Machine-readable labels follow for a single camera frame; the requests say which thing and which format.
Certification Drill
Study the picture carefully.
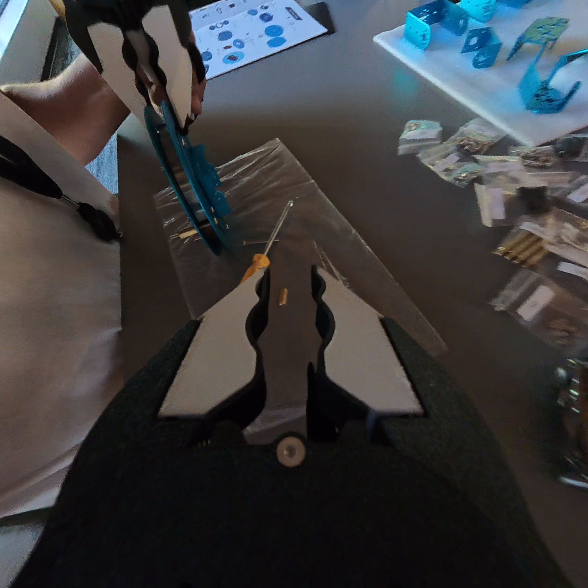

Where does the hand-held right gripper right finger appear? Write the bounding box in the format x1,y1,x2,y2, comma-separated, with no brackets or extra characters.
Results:
307,266,424,418

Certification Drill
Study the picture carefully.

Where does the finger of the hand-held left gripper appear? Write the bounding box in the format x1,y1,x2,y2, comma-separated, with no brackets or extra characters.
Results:
141,8,194,129
86,24,160,123

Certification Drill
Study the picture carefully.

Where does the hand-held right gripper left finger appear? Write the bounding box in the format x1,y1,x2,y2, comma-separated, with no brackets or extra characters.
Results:
158,268,272,420

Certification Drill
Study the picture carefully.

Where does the orange handled screwdriver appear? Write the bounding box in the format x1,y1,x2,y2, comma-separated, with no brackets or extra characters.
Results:
240,200,295,285

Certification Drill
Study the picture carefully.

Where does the blue metal turntable disc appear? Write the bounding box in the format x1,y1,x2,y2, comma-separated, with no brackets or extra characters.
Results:
144,101,232,256

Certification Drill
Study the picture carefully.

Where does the person's left forearm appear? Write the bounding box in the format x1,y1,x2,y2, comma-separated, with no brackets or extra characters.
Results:
11,55,132,167

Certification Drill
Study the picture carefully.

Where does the white instruction booklet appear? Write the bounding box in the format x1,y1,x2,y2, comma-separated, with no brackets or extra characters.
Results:
188,0,330,80

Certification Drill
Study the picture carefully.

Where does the black pad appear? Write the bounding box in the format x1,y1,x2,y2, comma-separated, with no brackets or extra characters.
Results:
309,1,336,34

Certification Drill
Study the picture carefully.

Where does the clear plastic bag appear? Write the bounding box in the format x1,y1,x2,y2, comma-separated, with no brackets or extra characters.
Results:
154,138,449,433

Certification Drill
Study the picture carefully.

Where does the pile of small screw bags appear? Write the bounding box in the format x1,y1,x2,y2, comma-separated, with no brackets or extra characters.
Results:
397,117,588,488

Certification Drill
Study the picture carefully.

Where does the white foam sheet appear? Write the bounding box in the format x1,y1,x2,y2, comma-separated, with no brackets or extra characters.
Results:
373,0,588,148

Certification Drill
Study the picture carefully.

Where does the black lanyard strap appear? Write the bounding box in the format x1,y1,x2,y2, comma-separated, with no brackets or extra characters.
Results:
0,135,124,243

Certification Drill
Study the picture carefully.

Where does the blue round ended bracket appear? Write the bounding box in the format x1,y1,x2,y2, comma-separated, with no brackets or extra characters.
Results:
517,49,588,115
507,17,571,61

